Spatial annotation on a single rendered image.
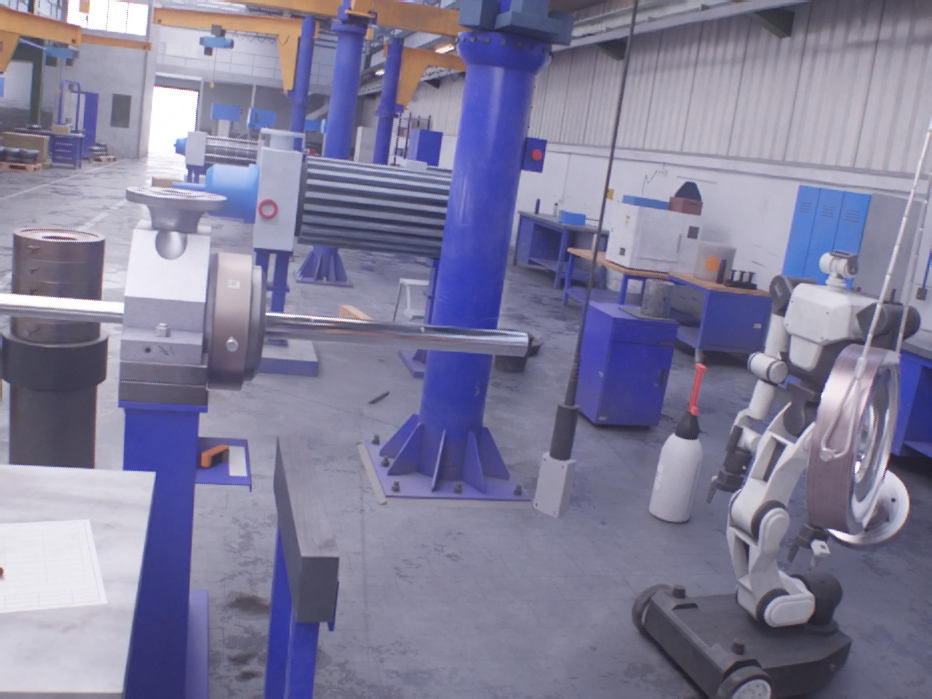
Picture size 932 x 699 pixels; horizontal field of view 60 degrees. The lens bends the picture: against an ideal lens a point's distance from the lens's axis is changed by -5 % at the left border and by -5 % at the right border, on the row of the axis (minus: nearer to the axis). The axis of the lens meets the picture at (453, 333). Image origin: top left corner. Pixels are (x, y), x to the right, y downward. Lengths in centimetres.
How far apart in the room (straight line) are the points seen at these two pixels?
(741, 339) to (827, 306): 560
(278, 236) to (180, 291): 368
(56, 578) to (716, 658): 206
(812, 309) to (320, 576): 178
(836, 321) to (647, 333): 289
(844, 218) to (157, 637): 593
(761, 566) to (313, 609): 173
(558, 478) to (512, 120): 243
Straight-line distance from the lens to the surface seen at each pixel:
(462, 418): 412
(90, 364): 372
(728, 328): 821
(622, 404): 557
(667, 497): 428
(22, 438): 386
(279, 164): 571
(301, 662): 180
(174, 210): 222
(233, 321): 216
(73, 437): 383
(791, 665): 305
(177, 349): 199
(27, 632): 137
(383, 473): 420
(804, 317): 281
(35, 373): 369
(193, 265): 215
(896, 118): 770
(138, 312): 210
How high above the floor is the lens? 161
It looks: 12 degrees down
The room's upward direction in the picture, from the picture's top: 8 degrees clockwise
